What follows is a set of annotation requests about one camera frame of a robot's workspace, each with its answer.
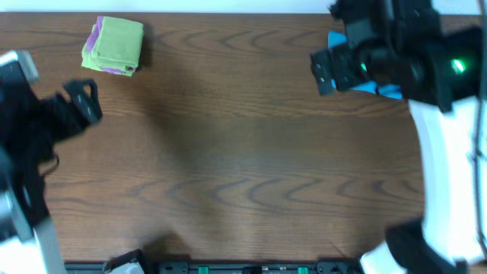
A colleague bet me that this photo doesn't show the green microfibre cloth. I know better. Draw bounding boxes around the green microfibre cloth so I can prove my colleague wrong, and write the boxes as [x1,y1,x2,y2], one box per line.
[90,15,145,73]

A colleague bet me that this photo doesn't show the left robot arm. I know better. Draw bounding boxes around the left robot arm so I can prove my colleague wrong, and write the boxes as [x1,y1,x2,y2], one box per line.
[1,79,103,273]

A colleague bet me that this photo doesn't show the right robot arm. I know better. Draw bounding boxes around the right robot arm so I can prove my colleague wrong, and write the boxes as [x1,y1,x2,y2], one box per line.
[310,0,486,273]

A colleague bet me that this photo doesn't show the blue crumpled cloth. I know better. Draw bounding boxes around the blue crumpled cloth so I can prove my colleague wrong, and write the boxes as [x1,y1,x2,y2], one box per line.
[327,31,403,100]

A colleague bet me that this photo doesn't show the folded green cloth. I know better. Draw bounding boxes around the folded green cloth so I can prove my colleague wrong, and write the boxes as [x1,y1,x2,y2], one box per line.
[81,24,135,77]

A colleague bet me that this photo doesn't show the folded purple cloth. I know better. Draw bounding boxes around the folded purple cloth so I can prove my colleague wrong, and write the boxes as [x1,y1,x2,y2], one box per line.
[85,15,137,75]

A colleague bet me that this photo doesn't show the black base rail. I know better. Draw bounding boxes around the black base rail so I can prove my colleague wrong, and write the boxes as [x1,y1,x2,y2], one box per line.
[62,260,366,274]

